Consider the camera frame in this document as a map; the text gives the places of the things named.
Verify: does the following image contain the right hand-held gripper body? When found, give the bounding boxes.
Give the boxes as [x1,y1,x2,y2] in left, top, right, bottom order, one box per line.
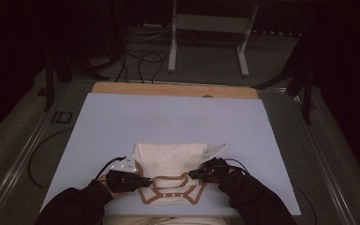
[199,143,233,184]

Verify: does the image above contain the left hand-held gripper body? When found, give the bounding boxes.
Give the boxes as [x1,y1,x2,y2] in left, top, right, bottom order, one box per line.
[105,155,142,194]

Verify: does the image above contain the cream baby bodysuit brown trim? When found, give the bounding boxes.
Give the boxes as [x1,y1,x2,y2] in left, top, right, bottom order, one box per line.
[133,142,209,206]

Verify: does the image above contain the person's left hand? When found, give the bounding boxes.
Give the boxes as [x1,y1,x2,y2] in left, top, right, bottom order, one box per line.
[98,173,129,200]

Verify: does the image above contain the person's beige trousers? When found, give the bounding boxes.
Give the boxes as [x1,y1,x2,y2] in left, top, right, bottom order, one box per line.
[102,215,233,225]

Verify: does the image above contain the light blue table mat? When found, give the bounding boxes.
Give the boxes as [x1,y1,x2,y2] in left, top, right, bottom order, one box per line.
[40,92,302,218]

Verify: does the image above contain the black tripod stand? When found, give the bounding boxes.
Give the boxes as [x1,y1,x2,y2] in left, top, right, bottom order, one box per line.
[43,52,111,113]
[252,31,315,125]

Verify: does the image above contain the white metal stand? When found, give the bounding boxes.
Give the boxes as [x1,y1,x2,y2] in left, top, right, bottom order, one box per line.
[167,0,260,78]

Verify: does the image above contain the left hand-held gripper black cable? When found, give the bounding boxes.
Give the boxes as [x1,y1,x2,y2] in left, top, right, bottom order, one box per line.
[94,156,128,182]

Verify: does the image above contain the hand-held gripper black cable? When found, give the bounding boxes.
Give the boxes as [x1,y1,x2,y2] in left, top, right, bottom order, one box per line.
[94,156,128,182]
[224,157,250,174]

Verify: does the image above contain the right hand-held gripper black cable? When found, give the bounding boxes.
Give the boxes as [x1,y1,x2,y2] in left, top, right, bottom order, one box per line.
[224,157,250,174]

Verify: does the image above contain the black floor bracket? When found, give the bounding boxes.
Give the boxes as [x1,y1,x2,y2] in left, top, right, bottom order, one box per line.
[50,111,73,125]

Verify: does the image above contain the aluminium floor rail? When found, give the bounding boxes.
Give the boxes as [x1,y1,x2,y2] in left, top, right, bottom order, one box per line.
[259,88,359,225]
[0,82,92,225]

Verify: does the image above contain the black looped floor cable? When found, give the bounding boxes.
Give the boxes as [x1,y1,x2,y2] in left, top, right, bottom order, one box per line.
[137,51,169,83]

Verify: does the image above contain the white floor cable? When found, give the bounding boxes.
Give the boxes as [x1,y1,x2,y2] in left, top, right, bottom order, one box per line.
[126,27,173,43]

